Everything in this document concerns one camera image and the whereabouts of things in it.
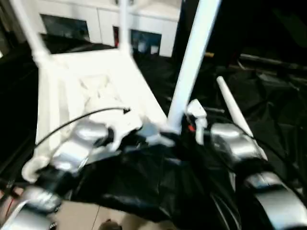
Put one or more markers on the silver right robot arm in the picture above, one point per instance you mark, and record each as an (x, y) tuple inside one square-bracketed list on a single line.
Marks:
[(240, 148)]

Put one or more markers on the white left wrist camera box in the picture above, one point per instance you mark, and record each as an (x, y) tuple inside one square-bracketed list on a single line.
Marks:
[(125, 122)]

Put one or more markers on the white plastic table leg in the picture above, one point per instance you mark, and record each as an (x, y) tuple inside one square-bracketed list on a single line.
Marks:
[(124, 26), (235, 110), (31, 33), (192, 57)]

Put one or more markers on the white plastic table top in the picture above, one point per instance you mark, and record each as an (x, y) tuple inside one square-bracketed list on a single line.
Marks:
[(105, 81)]

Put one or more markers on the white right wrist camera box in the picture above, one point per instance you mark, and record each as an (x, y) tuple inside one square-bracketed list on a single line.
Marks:
[(195, 112)]

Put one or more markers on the white cabinet with glass doors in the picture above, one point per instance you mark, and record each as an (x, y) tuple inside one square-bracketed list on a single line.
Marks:
[(96, 19)]

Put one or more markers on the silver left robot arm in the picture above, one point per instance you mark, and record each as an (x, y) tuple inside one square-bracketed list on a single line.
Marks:
[(72, 153)]

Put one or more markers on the black plastic mat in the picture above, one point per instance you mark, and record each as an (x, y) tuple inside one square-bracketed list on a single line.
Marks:
[(273, 105)]

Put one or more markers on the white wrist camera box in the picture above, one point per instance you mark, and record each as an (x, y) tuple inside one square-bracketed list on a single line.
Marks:
[(125, 122), (195, 112)]

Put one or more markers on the long black bar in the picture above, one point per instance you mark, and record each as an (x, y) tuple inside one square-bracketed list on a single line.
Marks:
[(273, 60)]

